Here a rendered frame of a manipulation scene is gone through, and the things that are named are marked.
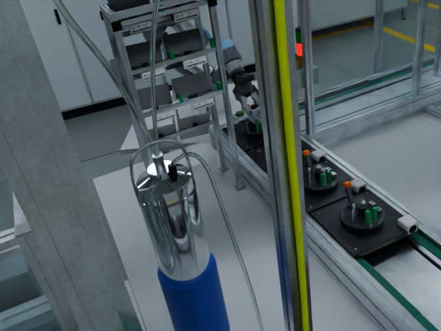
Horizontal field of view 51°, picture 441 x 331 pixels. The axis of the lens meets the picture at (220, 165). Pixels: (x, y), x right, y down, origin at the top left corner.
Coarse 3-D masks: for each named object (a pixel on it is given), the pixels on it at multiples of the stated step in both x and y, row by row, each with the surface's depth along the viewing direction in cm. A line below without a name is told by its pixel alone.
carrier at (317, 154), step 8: (304, 144) 192; (248, 152) 193; (256, 152) 192; (264, 152) 191; (312, 152) 182; (320, 152) 181; (256, 160) 187; (264, 160) 186; (304, 160) 182; (312, 160) 181; (320, 160) 180; (264, 168) 181
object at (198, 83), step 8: (200, 72) 168; (176, 80) 167; (184, 80) 167; (192, 80) 168; (200, 80) 168; (208, 80) 169; (176, 88) 167; (184, 88) 168; (192, 88) 168; (200, 88) 168; (208, 88) 169; (176, 96) 168; (184, 96) 168
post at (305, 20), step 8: (304, 0) 170; (304, 8) 171; (304, 16) 173; (304, 24) 174; (304, 32) 176; (304, 40) 178; (304, 48) 180; (304, 56) 182; (304, 64) 184; (312, 64) 184; (304, 72) 186; (312, 72) 186; (304, 80) 188; (312, 80) 188; (304, 88) 190; (312, 88) 189; (304, 96) 193; (312, 96) 191; (304, 104) 195; (312, 104) 193; (312, 112) 195; (312, 120) 197; (312, 128) 199
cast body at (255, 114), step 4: (252, 104) 202; (252, 108) 201; (256, 108) 201; (260, 108) 200; (252, 112) 200; (256, 112) 200; (260, 112) 201; (248, 116) 206; (252, 116) 201; (256, 116) 201; (260, 116) 201; (252, 120) 203; (256, 120) 202; (260, 120) 200
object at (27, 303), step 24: (0, 168) 110; (0, 192) 113; (0, 216) 115; (0, 264) 73; (24, 264) 75; (0, 288) 75; (24, 288) 77; (0, 312) 77; (24, 312) 79; (48, 312) 81
